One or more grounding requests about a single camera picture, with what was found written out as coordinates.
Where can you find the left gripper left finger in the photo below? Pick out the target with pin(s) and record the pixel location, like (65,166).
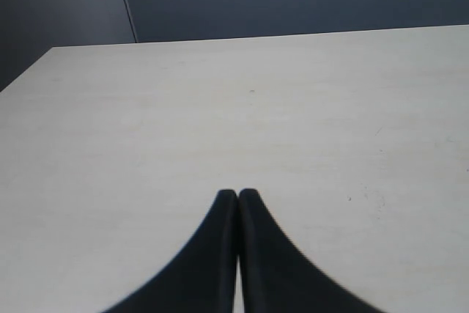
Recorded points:
(202,276)

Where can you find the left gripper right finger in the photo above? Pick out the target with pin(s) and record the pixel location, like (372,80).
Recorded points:
(276,276)

